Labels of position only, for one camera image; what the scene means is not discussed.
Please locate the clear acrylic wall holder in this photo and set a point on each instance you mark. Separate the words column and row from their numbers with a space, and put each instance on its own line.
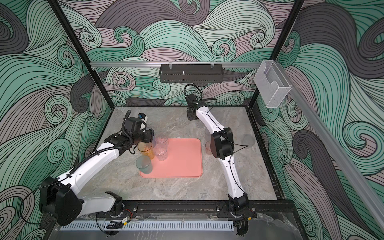
column 272, row 82

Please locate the aluminium wall rail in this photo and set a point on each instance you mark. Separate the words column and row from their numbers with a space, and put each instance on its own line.
column 138, row 64
column 305, row 97

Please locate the clear faceted glass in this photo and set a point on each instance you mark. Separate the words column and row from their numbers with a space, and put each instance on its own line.
column 161, row 152

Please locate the green translucent cup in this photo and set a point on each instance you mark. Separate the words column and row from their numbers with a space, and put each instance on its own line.
column 144, row 164

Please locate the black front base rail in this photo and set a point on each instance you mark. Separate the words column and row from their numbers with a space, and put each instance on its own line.
column 214, row 206

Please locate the black perforated wall shelf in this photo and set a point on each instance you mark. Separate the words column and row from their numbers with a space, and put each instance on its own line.
column 191, row 74

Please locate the orange translucent cup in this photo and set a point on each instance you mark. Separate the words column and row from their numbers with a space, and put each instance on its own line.
column 146, row 149

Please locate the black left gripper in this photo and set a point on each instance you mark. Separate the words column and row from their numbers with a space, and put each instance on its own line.
column 148, row 135

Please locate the grey translucent cup right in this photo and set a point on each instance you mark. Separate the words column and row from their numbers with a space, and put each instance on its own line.
column 248, row 141

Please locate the white slotted cable duct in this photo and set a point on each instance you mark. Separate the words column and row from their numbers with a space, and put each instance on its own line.
column 152, row 225

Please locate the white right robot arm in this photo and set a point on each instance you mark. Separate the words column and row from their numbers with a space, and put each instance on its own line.
column 222, row 146

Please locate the aluminium right wall rail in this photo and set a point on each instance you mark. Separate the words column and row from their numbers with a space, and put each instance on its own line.
column 305, row 97

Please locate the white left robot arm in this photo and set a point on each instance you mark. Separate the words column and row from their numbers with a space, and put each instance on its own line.
column 60, row 197

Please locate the pink plastic tray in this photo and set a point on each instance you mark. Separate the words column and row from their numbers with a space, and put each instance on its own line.
column 184, row 160

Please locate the aluminium back wall rail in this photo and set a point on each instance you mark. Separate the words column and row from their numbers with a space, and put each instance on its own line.
column 138, row 64

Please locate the pink translucent cup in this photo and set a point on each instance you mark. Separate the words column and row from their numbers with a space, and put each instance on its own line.
column 208, row 148

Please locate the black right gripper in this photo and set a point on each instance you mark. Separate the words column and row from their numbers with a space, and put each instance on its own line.
column 189, row 116

